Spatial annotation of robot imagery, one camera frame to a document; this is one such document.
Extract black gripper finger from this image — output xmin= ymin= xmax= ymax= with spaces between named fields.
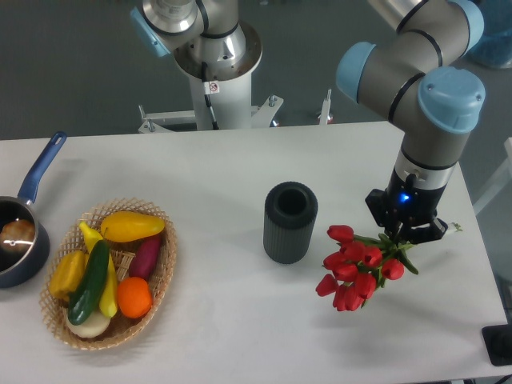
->
xmin=406 ymin=218 xmax=448 ymax=244
xmin=365 ymin=189 xmax=389 ymax=228

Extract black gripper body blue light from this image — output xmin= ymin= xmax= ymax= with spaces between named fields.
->
xmin=386 ymin=170 xmax=443 ymax=230

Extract red tulip bouquet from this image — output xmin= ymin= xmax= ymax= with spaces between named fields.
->
xmin=316 ymin=225 xmax=418 ymax=312

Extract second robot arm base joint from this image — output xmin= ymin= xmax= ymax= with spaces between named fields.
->
xmin=130 ymin=0 xmax=239 ymax=58

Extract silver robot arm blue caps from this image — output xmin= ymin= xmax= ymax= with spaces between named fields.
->
xmin=336 ymin=1 xmax=486 ymax=244

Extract dark grey ribbed vase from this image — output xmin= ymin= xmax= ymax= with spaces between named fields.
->
xmin=262 ymin=182 xmax=318 ymax=265

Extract black device at table edge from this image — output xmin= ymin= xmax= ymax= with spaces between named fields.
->
xmin=482 ymin=324 xmax=511 ymax=366

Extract purple sweet potato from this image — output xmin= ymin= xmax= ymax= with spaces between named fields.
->
xmin=128 ymin=234 xmax=162 ymax=281

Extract yellow mango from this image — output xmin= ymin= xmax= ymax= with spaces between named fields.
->
xmin=100 ymin=211 xmax=165 ymax=242

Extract orange fruit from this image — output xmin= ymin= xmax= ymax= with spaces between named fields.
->
xmin=118 ymin=277 xmax=153 ymax=318

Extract woven bamboo basket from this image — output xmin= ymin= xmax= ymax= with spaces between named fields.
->
xmin=39 ymin=198 xmax=177 ymax=350

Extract yellow banana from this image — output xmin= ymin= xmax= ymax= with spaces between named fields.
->
xmin=78 ymin=222 xmax=118 ymax=318

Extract green cucumber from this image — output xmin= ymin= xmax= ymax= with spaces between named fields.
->
xmin=67 ymin=240 xmax=110 ymax=326

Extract white onion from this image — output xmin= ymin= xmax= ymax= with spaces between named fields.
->
xmin=66 ymin=310 xmax=110 ymax=338

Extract yellow bell pepper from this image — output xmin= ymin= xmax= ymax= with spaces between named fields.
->
xmin=49 ymin=250 xmax=88 ymax=302

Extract white frame right edge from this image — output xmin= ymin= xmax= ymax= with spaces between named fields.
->
xmin=473 ymin=138 xmax=511 ymax=216

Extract black cable on pedestal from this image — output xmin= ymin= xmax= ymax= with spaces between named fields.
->
xmin=201 ymin=60 xmax=220 ymax=130

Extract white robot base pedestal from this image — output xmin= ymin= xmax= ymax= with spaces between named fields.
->
xmin=138 ymin=19 xmax=284 ymax=134

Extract blue saucepan with handle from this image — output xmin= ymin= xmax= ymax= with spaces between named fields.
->
xmin=1 ymin=131 xmax=67 ymax=288

